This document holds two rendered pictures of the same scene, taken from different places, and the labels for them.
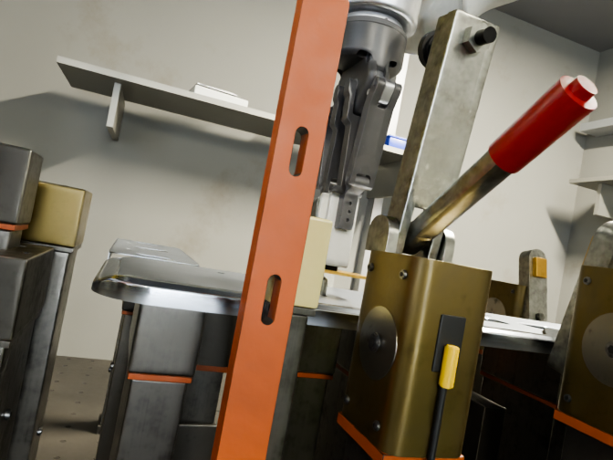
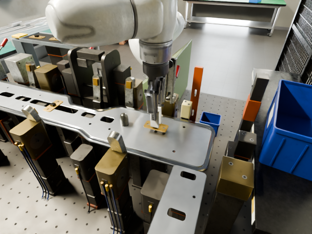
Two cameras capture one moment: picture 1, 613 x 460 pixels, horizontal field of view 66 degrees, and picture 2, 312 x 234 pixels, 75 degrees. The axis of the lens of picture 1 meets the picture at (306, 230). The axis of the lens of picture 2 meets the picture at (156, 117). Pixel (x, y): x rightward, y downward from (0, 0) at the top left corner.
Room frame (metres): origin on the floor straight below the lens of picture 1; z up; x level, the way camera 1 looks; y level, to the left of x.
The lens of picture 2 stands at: (0.89, 0.33, 1.48)
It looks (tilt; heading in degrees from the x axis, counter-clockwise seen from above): 37 degrees down; 221
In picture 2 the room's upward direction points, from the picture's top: straight up
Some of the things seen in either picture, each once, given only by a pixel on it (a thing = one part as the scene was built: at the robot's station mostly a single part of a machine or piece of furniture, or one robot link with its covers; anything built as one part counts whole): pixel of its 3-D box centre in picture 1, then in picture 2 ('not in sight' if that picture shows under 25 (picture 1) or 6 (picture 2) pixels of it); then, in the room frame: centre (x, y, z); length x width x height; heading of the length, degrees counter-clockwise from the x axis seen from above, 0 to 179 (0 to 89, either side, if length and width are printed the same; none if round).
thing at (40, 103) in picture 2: not in sight; (50, 129); (0.66, -0.54, 0.84); 0.12 x 0.05 x 0.29; 20
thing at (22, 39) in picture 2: not in sight; (55, 40); (0.39, -0.80, 1.16); 0.37 x 0.14 x 0.02; 110
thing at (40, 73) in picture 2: not in sight; (59, 100); (0.52, -0.67, 0.89); 0.12 x 0.08 x 0.38; 20
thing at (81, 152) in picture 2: not in sight; (88, 182); (0.71, -0.15, 0.84); 0.10 x 0.05 x 0.29; 20
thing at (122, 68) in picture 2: not in sight; (126, 107); (0.35, -0.33, 0.91); 0.07 x 0.05 x 0.42; 20
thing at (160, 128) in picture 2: (327, 266); (156, 125); (0.47, -0.03, 1.03); 0.08 x 0.04 x 0.01; 110
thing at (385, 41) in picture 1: (362, 75); (155, 74); (0.47, -0.03, 1.22); 0.08 x 0.07 x 0.09; 20
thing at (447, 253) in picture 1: (437, 245); not in sight; (0.35, -0.10, 1.06); 0.03 x 0.01 x 0.03; 20
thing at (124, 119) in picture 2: not in sight; (124, 120); (0.51, -0.15, 1.02); 0.03 x 0.03 x 0.07
